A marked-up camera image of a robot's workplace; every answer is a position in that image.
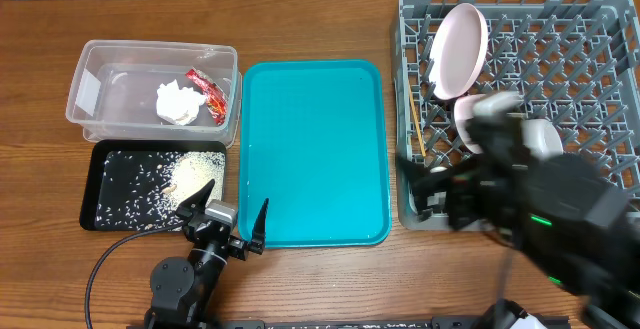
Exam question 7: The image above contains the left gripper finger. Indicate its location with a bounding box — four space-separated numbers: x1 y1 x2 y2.
248 198 269 255
175 179 215 219

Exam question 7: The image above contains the white cup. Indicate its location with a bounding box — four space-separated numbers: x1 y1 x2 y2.
429 166 449 174

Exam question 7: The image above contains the white rice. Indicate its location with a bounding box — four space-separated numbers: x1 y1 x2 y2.
95 151 226 231

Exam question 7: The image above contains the wooden chopstick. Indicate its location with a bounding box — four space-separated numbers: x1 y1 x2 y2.
408 89 427 159

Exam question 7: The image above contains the pink bowl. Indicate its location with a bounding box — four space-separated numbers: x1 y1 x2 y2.
452 94 484 154

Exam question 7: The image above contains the grey bowl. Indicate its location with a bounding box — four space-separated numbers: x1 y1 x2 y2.
522 119 564 160

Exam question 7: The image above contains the white tissue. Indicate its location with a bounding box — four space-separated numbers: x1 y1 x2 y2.
156 80 206 126

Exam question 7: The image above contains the red snack wrapper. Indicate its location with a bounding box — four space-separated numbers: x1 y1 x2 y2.
185 68 229 125

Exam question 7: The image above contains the large white plate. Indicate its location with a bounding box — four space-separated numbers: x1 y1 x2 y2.
429 3 489 101

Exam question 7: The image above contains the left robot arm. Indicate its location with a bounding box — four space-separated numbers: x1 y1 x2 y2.
143 180 269 328

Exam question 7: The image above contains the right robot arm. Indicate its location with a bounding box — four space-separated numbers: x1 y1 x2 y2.
396 114 639 328

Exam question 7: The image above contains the clear plastic waste bin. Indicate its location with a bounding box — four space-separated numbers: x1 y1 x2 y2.
65 40 242 147

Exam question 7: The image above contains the grey dishwasher rack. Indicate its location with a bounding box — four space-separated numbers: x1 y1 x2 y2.
390 0 640 233

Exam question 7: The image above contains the black plastic tray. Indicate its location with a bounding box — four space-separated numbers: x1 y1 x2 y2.
79 140 226 231

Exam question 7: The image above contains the teal serving tray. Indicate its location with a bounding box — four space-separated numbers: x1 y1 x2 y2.
237 59 392 249

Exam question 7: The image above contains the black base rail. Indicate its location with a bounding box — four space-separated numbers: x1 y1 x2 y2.
126 315 571 329

